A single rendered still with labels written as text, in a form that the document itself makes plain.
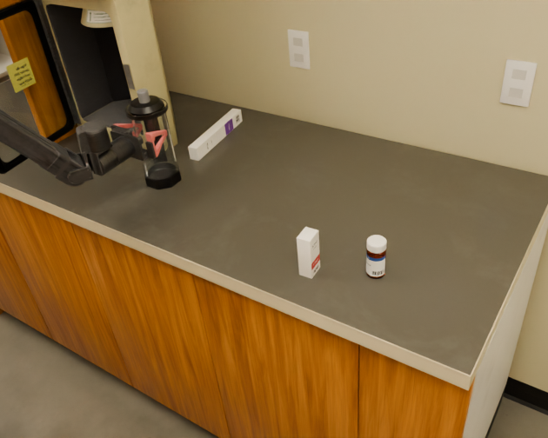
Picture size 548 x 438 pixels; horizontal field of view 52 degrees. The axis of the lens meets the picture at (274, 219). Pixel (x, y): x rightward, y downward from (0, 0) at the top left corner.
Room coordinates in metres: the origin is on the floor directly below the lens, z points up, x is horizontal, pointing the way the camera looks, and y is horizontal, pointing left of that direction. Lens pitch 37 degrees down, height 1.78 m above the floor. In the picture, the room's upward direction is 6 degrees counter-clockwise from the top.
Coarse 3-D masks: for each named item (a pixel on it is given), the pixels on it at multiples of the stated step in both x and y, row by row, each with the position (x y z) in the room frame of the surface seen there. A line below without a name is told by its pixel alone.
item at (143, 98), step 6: (138, 90) 1.35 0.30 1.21; (144, 90) 1.34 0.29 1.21; (138, 96) 1.34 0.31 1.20; (144, 96) 1.33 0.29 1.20; (150, 96) 1.37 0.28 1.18; (156, 96) 1.37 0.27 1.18; (132, 102) 1.35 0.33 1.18; (138, 102) 1.35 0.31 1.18; (144, 102) 1.33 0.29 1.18; (150, 102) 1.34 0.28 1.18; (156, 102) 1.34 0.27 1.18; (162, 102) 1.35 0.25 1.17; (132, 108) 1.32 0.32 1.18; (138, 108) 1.31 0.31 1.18; (144, 108) 1.31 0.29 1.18; (150, 108) 1.31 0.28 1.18; (156, 108) 1.32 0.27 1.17; (138, 114) 1.30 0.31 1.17
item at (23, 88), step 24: (0, 24) 1.52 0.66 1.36; (24, 24) 1.59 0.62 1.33; (0, 48) 1.50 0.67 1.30; (24, 48) 1.56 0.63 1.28; (0, 72) 1.48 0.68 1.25; (24, 72) 1.54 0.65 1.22; (48, 72) 1.61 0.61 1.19; (0, 96) 1.45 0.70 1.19; (24, 96) 1.52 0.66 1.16; (48, 96) 1.58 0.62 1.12; (24, 120) 1.49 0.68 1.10; (48, 120) 1.56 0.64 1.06; (0, 144) 1.41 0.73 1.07
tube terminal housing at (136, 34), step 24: (48, 0) 1.62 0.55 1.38; (72, 0) 1.56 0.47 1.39; (96, 0) 1.50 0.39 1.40; (120, 0) 1.48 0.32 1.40; (144, 0) 1.54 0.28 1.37; (120, 24) 1.46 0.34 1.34; (144, 24) 1.53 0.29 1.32; (120, 48) 1.47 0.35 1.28; (144, 48) 1.51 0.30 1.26; (144, 72) 1.50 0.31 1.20; (168, 96) 1.57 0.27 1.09; (168, 120) 1.54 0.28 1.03
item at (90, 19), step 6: (84, 12) 1.58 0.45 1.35; (90, 12) 1.56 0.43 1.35; (96, 12) 1.56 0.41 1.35; (102, 12) 1.55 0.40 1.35; (84, 18) 1.58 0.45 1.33; (90, 18) 1.56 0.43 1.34; (96, 18) 1.55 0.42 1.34; (102, 18) 1.55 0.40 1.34; (108, 18) 1.55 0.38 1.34; (84, 24) 1.57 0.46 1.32; (90, 24) 1.55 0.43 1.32; (96, 24) 1.55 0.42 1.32; (102, 24) 1.54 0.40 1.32; (108, 24) 1.54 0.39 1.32
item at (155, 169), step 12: (132, 120) 1.32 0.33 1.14; (144, 120) 1.29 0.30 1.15; (156, 120) 1.31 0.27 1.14; (144, 132) 1.30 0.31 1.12; (168, 132) 1.33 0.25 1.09; (144, 144) 1.31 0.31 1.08; (156, 144) 1.30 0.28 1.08; (168, 144) 1.32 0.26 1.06; (168, 156) 1.32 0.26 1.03; (144, 168) 1.32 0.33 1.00; (156, 168) 1.30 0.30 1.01; (168, 168) 1.31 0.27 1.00
